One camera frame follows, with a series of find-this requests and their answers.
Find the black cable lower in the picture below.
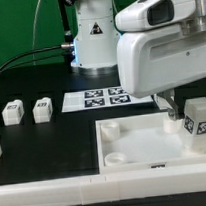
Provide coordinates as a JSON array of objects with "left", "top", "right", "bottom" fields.
[{"left": 0, "top": 52, "right": 76, "bottom": 75}]

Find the white sheet with tags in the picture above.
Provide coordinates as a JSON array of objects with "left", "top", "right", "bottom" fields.
[{"left": 62, "top": 87, "right": 153, "bottom": 112}]

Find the white front barrier wall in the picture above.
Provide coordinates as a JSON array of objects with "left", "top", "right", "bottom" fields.
[{"left": 0, "top": 163, "right": 206, "bottom": 206}]

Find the grey thin cable left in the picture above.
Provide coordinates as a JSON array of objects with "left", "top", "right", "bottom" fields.
[{"left": 28, "top": 0, "right": 50, "bottom": 66}]

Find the black cable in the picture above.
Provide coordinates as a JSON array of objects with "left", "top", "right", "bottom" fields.
[
  {"left": 0, "top": 52, "right": 76, "bottom": 75},
  {"left": 0, "top": 43, "right": 76, "bottom": 77}
]

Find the black cable upper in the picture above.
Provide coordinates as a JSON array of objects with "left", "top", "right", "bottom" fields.
[{"left": 0, "top": 43, "right": 76, "bottom": 77}]

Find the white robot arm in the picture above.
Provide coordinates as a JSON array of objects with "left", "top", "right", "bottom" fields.
[{"left": 66, "top": 0, "right": 206, "bottom": 109}]

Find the white square tabletop tray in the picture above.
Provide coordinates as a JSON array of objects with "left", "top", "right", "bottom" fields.
[{"left": 95, "top": 112, "right": 206, "bottom": 174}]

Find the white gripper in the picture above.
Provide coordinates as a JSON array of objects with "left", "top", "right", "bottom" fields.
[{"left": 117, "top": 24, "right": 206, "bottom": 121}]

